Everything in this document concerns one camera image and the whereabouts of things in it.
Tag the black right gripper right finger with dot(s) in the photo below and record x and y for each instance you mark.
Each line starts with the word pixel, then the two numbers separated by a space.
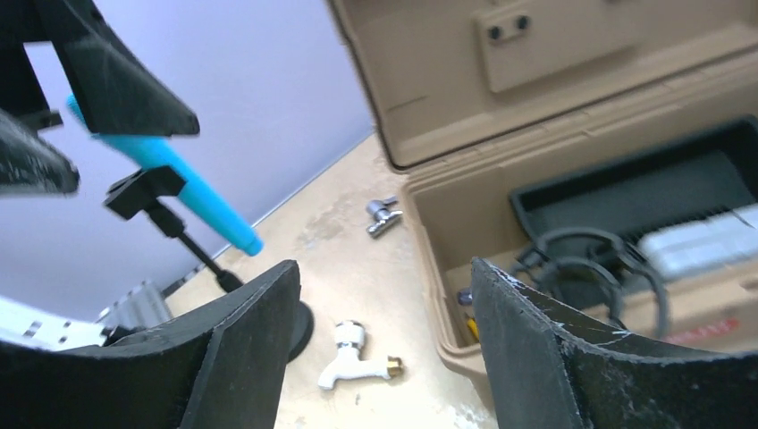
pixel 552 366

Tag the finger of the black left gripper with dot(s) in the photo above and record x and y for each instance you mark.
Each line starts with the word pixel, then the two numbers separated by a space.
pixel 115 92
pixel 30 166

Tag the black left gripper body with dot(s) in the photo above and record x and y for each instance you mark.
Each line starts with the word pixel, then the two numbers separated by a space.
pixel 21 94

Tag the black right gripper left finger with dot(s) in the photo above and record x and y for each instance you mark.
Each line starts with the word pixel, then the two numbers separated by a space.
pixel 220 365

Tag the blue microphone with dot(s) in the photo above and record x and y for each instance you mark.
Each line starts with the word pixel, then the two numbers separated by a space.
pixel 154 153

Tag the black tripod shock mount stand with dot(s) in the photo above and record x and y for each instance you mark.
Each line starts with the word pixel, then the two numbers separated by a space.
pixel 543 270

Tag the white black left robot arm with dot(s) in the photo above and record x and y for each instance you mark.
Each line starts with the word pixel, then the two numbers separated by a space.
pixel 34 328

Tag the white plastic faucet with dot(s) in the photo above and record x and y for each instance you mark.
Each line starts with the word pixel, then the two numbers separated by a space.
pixel 350 339

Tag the chrome angle valve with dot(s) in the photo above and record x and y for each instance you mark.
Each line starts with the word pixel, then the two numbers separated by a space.
pixel 383 214

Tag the grey plastic bit box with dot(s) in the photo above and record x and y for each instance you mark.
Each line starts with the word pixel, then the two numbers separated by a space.
pixel 689 249

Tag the tan plastic tool case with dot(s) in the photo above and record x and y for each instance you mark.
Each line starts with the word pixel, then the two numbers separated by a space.
pixel 475 99

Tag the yellow handle screwdriver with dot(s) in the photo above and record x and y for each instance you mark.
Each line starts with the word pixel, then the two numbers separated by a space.
pixel 473 328

